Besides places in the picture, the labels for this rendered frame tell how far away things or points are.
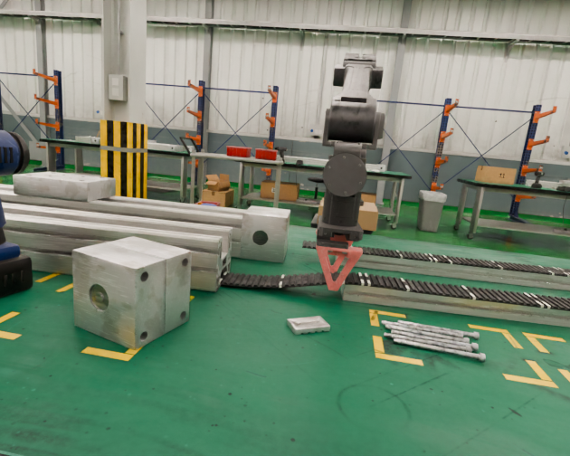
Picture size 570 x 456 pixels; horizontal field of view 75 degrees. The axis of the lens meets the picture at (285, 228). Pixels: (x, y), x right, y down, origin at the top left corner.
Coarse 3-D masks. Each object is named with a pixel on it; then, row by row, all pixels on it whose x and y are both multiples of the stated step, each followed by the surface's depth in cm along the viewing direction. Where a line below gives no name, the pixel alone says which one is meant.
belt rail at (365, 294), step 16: (352, 288) 59; (368, 288) 59; (384, 304) 59; (400, 304) 59; (416, 304) 59; (432, 304) 59; (448, 304) 59; (464, 304) 59; (480, 304) 58; (496, 304) 58; (528, 320) 58; (544, 320) 58; (560, 320) 58
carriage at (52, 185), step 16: (16, 176) 76; (32, 176) 76; (48, 176) 78; (64, 176) 80; (80, 176) 83; (96, 176) 85; (16, 192) 77; (32, 192) 77; (48, 192) 77; (64, 192) 76; (80, 192) 76; (96, 192) 79; (112, 192) 85
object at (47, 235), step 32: (32, 224) 58; (64, 224) 58; (96, 224) 59; (128, 224) 65; (160, 224) 64; (192, 224) 65; (32, 256) 59; (64, 256) 59; (192, 256) 57; (224, 256) 62; (192, 288) 58
